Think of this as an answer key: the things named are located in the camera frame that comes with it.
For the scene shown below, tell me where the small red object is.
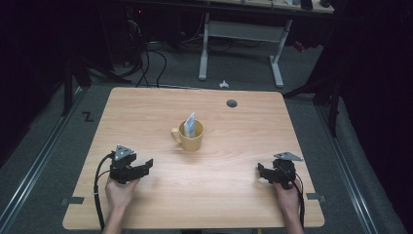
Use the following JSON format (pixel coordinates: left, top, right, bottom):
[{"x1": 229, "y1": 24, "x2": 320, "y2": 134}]
[{"x1": 293, "y1": 40, "x2": 307, "y2": 54}]

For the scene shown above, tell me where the white and blue packet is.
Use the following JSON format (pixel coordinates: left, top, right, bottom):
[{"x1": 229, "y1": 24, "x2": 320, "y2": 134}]
[{"x1": 182, "y1": 111, "x2": 197, "y2": 139}]

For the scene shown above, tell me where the grey tape strip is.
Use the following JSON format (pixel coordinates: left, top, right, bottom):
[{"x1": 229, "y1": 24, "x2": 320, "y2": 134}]
[
  {"x1": 59, "y1": 196, "x2": 85, "y2": 207},
  {"x1": 305, "y1": 192, "x2": 327, "y2": 203}
]

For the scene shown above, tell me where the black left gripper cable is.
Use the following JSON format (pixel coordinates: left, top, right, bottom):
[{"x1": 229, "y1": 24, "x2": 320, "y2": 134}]
[{"x1": 93, "y1": 151, "x2": 117, "y2": 232}]

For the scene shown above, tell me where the person's left hand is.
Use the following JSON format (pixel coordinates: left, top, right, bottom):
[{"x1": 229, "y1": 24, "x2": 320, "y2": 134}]
[{"x1": 104, "y1": 176, "x2": 141, "y2": 213}]

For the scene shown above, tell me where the white-framed desk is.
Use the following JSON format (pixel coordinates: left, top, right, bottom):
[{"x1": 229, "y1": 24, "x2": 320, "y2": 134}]
[{"x1": 198, "y1": 0, "x2": 335, "y2": 89}]

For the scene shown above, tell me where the black metal stand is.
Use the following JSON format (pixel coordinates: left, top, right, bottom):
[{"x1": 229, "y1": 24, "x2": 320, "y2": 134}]
[
  {"x1": 282, "y1": 62, "x2": 346, "y2": 138},
  {"x1": 60, "y1": 54, "x2": 131, "y2": 118}
]

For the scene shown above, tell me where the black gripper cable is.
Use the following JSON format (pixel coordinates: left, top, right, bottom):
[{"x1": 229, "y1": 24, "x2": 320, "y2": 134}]
[
  {"x1": 93, "y1": 151, "x2": 117, "y2": 232},
  {"x1": 292, "y1": 174, "x2": 307, "y2": 229}
]

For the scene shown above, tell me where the yellow cup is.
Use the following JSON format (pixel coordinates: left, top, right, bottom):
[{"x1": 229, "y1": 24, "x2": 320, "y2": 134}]
[{"x1": 170, "y1": 118, "x2": 206, "y2": 153}]

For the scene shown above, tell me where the metal floor rail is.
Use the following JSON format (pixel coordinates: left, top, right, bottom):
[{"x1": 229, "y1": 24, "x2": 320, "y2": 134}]
[
  {"x1": 315, "y1": 104, "x2": 380, "y2": 234},
  {"x1": 0, "y1": 88, "x2": 86, "y2": 230}
]

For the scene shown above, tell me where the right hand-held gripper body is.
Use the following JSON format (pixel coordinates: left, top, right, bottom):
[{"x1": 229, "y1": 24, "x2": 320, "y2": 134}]
[{"x1": 268, "y1": 151, "x2": 305, "y2": 190}]

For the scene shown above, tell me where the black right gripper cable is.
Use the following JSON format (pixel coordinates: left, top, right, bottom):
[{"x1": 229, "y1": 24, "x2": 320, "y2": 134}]
[{"x1": 292, "y1": 174, "x2": 307, "y2": 229}]

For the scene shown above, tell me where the bundle of black floor cables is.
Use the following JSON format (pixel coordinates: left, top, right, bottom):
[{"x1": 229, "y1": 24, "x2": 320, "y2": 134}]
[{"x1": 122, "y1": 19, "x2": 169, "y2": 89}]

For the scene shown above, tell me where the person's right hand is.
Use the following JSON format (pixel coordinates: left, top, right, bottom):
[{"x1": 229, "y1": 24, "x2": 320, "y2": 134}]
[{"x1": 272, "y1": 179, "x2": 302, "y2": 219}]

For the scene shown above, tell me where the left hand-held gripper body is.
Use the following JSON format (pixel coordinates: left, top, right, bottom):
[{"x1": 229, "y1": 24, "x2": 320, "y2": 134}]
[{"x1": 108, "y1": 144, "x2": 138, "y2": 185}]

